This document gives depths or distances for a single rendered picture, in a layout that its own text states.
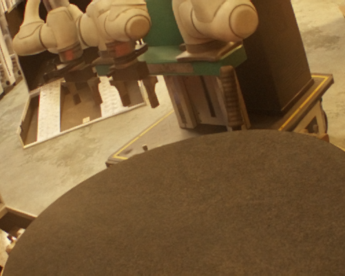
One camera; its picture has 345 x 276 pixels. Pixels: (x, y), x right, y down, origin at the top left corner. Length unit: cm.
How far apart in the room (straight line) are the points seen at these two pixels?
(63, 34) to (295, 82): 102
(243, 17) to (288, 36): 73
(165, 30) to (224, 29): 56
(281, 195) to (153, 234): 21
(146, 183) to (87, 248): 20
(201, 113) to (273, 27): 51
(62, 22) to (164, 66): 42
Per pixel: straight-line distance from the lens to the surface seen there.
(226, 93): 116
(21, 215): 266
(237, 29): 158
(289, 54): 229
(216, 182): 94
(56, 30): 189
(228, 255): 77
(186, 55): 188
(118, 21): 151
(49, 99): 424
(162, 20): 212
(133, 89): 400
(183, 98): 229
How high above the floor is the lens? 127
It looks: 25 degrees down
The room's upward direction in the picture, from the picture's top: 19 degrees counter-clockwise
